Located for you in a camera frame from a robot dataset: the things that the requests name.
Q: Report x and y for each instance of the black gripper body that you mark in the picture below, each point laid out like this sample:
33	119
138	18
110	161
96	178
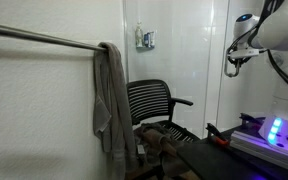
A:
242	60

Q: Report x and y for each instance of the glass shower door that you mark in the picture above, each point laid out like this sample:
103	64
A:
247	93

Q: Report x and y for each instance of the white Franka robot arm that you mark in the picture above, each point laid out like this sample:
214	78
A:
284	30

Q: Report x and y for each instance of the dark blue clamp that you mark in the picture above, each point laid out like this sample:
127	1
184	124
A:
249	119

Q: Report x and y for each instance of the fixed glass shower panel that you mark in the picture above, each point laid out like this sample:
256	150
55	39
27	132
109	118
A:
174	66

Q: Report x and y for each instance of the black orange clamp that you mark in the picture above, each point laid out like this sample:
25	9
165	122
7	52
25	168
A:
217	135

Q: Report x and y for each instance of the white tube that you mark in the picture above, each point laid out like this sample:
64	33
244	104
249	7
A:
152	39

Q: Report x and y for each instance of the small shower shelf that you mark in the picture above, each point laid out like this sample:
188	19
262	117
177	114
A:
145	47

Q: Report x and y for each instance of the blue tube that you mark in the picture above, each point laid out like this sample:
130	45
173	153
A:
146	40

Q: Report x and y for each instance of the black mesh office chair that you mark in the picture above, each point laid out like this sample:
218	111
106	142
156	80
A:
149	98

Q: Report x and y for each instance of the brown crumpled cloth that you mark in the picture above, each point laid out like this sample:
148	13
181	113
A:
157	140

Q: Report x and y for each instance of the grey hanging towel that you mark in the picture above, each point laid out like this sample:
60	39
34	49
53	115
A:
112	106

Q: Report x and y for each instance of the metal towel bar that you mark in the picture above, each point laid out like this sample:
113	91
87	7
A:
40	37

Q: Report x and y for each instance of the wrist camera on plate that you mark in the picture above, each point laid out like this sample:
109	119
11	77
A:
247	52

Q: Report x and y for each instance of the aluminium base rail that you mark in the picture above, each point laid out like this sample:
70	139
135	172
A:
260	146

